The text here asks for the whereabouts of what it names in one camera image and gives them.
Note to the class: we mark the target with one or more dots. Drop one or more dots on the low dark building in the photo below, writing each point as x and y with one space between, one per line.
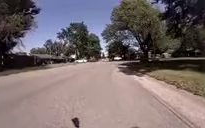
26 60

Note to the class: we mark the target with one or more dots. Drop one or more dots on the pale concrete kerb strip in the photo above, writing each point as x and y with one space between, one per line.
176 96

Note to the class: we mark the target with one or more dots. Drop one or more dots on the large light green tree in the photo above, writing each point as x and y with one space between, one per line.
140 23

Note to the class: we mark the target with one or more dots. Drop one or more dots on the white car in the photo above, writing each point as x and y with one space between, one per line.
80 60

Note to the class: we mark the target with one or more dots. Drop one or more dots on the tall dark green tree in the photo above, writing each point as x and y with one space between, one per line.
79 40

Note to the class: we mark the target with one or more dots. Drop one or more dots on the grass lawn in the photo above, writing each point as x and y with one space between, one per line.
186 78

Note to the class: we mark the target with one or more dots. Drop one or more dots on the white vehicle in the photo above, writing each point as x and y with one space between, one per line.
117 58

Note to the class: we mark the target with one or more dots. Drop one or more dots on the grey asphalt road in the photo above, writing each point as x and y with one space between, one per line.
90 93

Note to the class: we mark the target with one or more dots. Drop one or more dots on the robot's own part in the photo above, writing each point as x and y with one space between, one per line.
76 122

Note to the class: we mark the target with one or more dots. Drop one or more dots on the dark shady tree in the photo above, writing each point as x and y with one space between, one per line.
190 23

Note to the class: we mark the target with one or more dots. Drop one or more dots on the shaded grass verge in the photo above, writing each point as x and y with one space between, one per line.
20 70

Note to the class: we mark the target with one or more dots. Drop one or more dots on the row of distant trees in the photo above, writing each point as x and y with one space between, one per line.
48 48

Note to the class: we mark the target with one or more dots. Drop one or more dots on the large dark tree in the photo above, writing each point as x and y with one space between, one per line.
8 23

